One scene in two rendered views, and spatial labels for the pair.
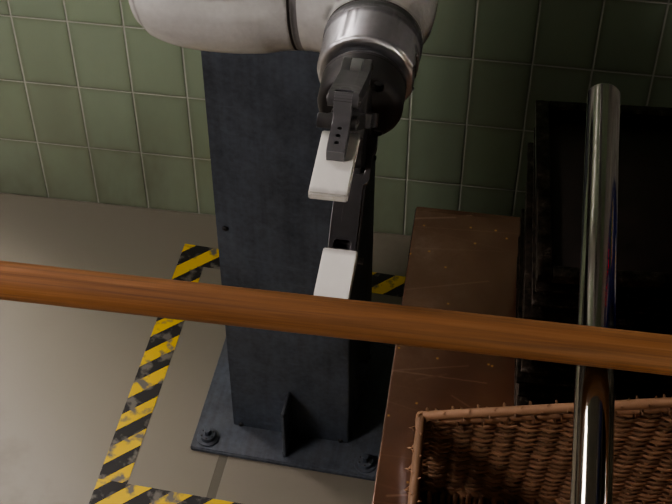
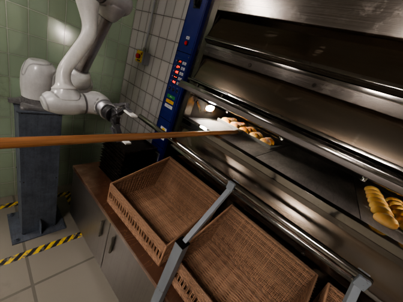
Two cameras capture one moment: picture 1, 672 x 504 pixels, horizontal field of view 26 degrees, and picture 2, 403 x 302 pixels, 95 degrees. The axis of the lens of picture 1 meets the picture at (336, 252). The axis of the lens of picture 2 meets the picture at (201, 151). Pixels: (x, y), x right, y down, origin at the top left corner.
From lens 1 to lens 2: 78 cm
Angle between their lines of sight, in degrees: 58
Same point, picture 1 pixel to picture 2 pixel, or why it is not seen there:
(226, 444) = (23, 239)
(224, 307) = (125, 136)
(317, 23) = (92, 105)
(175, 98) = not seen: outside the picture
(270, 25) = (82, 106)
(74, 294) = (95, 138)
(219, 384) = (12, 229)
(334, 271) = not seen: hidden behind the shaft
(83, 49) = not seen: outside the picture
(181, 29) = (61, 107)
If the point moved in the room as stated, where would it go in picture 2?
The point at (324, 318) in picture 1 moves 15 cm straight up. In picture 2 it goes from (142, 135) to (150, 102)
